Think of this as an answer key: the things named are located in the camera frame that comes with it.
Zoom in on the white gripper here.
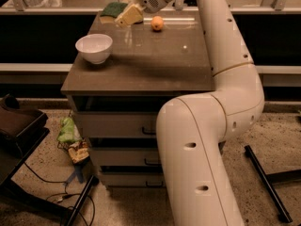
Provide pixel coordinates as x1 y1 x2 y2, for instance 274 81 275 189
115 0 167 28

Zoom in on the green yellow sponge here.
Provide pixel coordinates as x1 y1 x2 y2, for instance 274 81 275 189
101 2 128 18

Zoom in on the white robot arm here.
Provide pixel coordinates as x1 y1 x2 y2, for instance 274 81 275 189
116 0 264 226

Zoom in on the white ceramic bowl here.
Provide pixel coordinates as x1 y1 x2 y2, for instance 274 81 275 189
75 34 113 64

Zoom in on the orange fruit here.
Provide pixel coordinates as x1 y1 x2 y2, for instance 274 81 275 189
150 16 164 31

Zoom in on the grey drawer cabinet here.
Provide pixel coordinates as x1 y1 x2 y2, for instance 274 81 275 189
61 10 214 178

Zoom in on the top grey drawer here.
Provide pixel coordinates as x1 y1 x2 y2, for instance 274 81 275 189
72 112 157 138

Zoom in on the grey drawer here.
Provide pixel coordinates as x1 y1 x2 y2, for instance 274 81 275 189
99 172 166 187
72 112 157 138
89 148 161 167

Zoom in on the green chip bag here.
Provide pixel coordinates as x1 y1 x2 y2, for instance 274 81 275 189
57 117 81 143

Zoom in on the middle grey drawer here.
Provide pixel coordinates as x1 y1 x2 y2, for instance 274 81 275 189
89 148 161 167

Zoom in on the yellow snack bag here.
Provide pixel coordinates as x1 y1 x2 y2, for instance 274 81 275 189
68 141 89 164

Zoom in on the brown chair seat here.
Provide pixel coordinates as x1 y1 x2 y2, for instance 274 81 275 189
0 94 48 158

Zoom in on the bottom grey drawer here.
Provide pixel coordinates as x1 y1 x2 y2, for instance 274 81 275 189
99 172 166 187

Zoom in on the black chair base left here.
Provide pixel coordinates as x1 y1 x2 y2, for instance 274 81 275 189
0 128 99 226

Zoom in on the black stand leg right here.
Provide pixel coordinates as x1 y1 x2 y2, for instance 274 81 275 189
245 145 301 223

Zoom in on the black floor cable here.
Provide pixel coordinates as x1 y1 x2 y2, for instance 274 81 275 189
23 162 96 226

